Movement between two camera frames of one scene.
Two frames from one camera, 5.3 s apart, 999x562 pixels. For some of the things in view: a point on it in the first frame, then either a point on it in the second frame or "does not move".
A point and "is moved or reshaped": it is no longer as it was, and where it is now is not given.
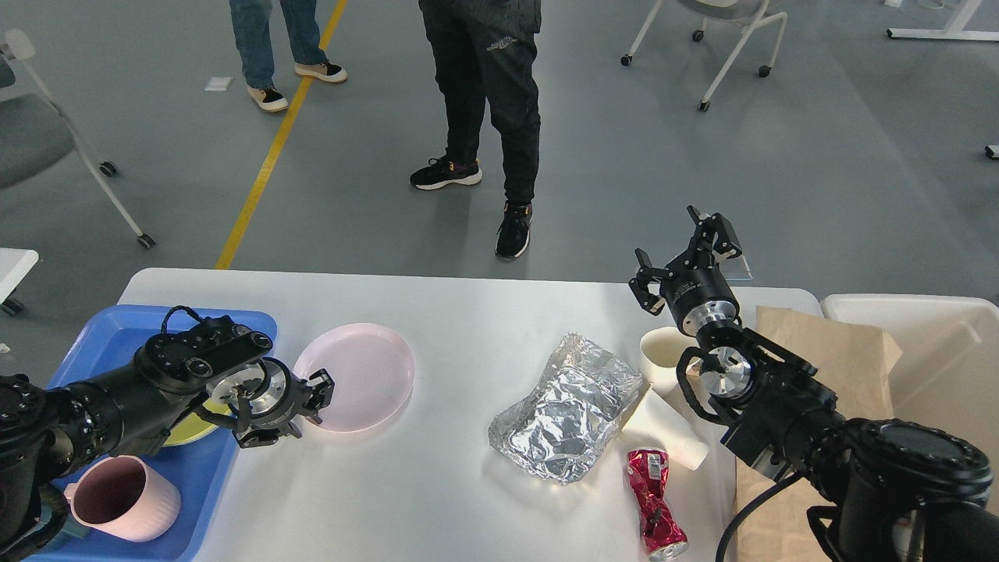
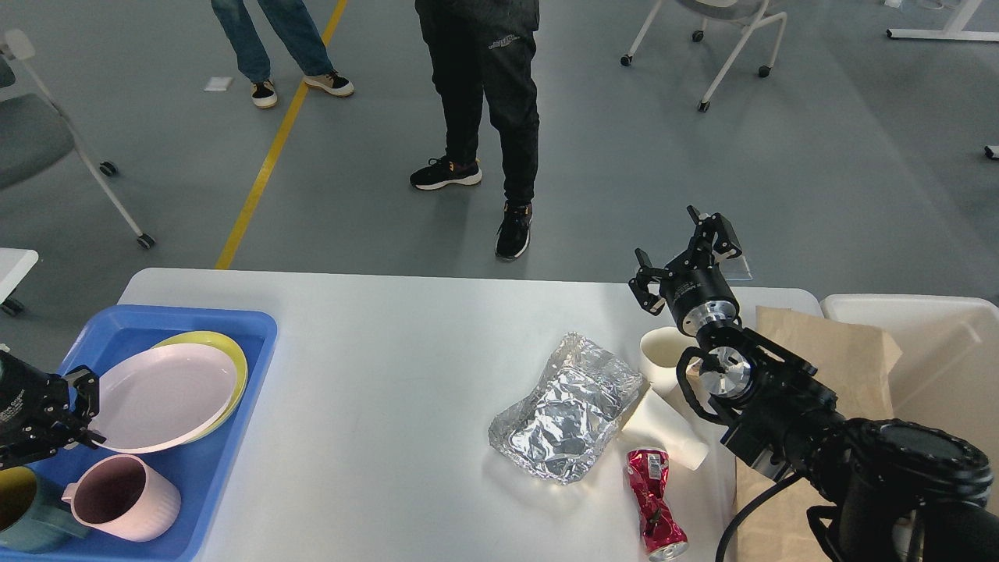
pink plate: x=372 y=369 is moved or reshaped
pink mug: x=124 y=496 does not move
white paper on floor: x=218 y=83 does not move
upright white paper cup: x=660 y=349 does not move
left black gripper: x=271 y=396 -> x=33 y=403
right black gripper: x=698 y=291 does not move
